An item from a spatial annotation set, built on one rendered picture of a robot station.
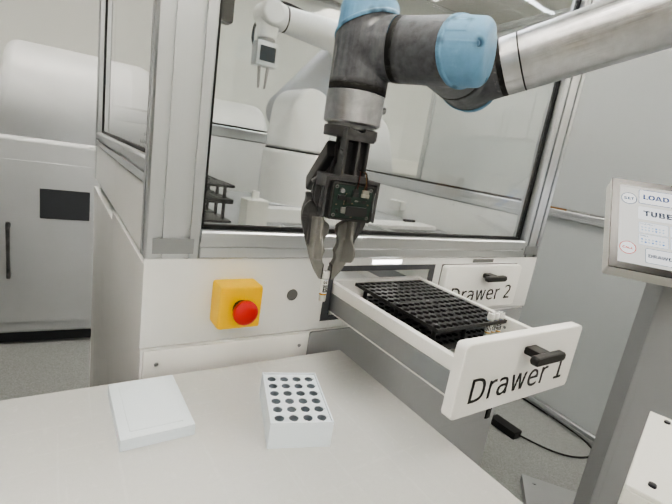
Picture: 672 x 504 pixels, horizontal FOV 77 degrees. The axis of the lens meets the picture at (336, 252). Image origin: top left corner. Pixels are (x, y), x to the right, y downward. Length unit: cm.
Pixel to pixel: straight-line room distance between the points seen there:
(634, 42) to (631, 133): 176
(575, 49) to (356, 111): 27
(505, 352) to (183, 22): 63
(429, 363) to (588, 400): 187
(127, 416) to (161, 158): 35
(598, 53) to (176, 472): 69
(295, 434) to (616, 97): 218
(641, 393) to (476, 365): 105
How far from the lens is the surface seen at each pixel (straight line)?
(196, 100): 67
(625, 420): 164
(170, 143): 66
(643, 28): 63
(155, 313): 71
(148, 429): 61
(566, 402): 254
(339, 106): 55
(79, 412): 68
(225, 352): 78
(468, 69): 51
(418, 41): 52
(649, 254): 141
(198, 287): 71
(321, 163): 59
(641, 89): 242
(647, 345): 156
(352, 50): 56
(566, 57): 63
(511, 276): 121
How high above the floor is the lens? 113
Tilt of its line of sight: 13 degrees down
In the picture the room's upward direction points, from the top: 9 degrees clockwise
